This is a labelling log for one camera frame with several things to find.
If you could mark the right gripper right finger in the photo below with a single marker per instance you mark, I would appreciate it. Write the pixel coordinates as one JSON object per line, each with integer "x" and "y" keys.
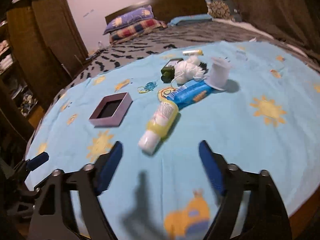
{"x": 266, "y": 216}

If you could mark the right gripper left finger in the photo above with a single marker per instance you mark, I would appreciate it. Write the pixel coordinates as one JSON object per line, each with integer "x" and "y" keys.
{"x": 53, "y": 216}

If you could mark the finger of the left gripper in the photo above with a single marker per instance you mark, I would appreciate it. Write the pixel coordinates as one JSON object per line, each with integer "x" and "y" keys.
{"x": 37, "y": 161}

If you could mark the pink square box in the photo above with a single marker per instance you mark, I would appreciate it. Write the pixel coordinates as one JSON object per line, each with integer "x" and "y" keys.
{"x": 111, "y": 110}

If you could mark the white yellow lotion bottle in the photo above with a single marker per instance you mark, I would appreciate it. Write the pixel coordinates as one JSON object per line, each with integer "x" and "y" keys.
{"x": 158, "y": 126}

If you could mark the blue snack wrapper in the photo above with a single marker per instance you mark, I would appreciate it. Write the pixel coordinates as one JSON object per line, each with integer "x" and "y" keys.
{"x": 190, "y": 93}

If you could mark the clear plastic cup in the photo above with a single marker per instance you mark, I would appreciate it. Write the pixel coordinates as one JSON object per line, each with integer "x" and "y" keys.
{"x": 218, "y": 74}

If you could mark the dark grey yarn ball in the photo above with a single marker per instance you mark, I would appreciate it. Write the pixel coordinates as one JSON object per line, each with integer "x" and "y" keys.
{"x": 203, "y": 67}

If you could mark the brown wooden wardrobe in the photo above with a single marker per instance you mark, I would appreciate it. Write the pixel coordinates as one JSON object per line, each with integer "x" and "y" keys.
{"x": 47, "y": 45}

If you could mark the light blue printed sheet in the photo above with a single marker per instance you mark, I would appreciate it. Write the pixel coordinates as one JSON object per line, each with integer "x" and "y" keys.
{"x": 266, "y": 118}

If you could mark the dark green bottle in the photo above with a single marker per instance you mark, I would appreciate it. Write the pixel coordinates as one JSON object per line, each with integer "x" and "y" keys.
{"x": 168, "y": 71}

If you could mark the plaid red blue pillow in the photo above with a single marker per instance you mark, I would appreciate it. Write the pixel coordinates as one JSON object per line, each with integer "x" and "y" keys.
{"x": 135, "y": 30}

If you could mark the white yarn ball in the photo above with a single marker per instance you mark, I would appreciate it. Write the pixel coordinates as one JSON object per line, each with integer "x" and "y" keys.
{"x": 187, "y": 70}

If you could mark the grey black patterned blanket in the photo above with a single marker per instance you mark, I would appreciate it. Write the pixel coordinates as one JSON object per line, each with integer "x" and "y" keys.
{"x": 161, "y": 40}

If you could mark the purple pillow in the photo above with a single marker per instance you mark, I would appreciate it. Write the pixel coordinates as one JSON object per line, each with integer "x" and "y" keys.
{"x": 129, "y": 18}

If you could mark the small white yellow tube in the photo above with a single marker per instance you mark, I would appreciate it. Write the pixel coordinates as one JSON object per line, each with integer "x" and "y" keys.
{"x": 196, "y": 52}

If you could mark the light blue pillow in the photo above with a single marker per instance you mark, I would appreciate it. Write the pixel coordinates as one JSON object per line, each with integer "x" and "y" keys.
{"x": 183, "y": 20}

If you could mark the dark wooden headboard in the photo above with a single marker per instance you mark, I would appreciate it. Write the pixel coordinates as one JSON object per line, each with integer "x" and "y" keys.
{"x": 165, "y": 10}

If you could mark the dark brown curtain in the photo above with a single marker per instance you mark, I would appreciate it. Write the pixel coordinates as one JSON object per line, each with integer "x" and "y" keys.
{"x": 295, "y": 22}

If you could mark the patterned cushion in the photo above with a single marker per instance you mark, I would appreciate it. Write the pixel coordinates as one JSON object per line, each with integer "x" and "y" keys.
{"x": 224, "y": 9}

